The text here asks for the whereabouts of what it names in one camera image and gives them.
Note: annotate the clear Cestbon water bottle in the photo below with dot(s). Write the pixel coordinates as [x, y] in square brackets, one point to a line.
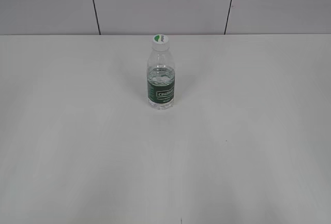
[160, 75]

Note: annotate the white green bottle cap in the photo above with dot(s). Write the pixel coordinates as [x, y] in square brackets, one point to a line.
[160, 42]

